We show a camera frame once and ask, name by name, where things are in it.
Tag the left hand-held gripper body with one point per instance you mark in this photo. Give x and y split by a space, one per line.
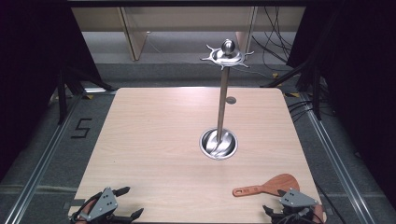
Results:
102 203

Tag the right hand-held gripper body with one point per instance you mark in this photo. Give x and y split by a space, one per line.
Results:
295 200

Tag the wooden rice paddle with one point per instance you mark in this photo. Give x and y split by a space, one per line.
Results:
275 184

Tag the steel utensil hook stand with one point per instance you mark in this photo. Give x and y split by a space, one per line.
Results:
222 102

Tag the person's left hand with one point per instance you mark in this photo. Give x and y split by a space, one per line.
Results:
88 207

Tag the person's right hand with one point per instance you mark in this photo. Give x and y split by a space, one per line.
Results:
320 215

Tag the round grey sticker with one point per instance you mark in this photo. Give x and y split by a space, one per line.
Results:
231 100

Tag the black metal stand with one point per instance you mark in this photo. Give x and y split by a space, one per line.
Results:
62 93
316 90

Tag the black curtain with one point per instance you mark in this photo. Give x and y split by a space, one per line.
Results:
28 77
361 87

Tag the light wooden desk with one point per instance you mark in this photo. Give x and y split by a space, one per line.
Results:
137 34

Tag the metal floor rail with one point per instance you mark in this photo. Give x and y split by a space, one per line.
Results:
336 161
37 168

